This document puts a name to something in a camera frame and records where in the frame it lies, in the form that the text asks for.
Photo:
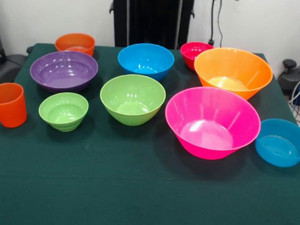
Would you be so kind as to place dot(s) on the medium green bowl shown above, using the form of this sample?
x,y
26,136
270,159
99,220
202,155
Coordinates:
x,y
132,97

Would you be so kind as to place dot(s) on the large pink bowl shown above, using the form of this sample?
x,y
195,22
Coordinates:
x,y
209,119

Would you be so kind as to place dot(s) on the medium blue bowl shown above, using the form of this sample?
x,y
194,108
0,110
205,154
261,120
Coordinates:
x,y
145,58

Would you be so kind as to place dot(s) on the small pink-red bowl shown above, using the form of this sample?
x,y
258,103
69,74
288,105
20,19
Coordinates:
x,y
191,52

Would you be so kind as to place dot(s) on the dark green tablecloth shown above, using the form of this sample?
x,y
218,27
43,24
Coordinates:
x,y
113,178

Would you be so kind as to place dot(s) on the small green bowl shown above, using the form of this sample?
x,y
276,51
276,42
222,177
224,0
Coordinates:
x,y
63,109

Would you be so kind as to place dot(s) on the large orange bowl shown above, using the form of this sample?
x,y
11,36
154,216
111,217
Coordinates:
x,y
233,68

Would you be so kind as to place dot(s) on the purple bowl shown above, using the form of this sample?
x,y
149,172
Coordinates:
x,y
63,72

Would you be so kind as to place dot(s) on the small orange bowl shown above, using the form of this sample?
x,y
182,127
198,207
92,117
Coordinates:
x,y
76,40

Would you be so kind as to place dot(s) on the small blue bowl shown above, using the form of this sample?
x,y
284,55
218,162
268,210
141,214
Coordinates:
x,y
279,146

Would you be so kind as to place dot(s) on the orange cup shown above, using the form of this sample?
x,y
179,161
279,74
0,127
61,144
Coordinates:
x,y
10,110

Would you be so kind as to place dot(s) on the black chair base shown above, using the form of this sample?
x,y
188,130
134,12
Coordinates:
x,y
13,63
289,80

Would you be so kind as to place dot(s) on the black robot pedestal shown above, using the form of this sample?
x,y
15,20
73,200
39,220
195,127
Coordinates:
x,y
153,18

